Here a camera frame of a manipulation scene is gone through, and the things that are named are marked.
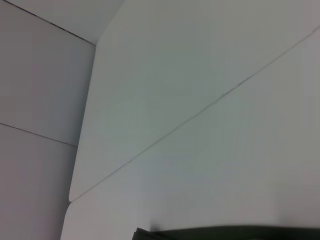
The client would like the dark green t-shirt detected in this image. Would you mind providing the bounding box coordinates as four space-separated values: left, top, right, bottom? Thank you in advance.
133 224 320 240

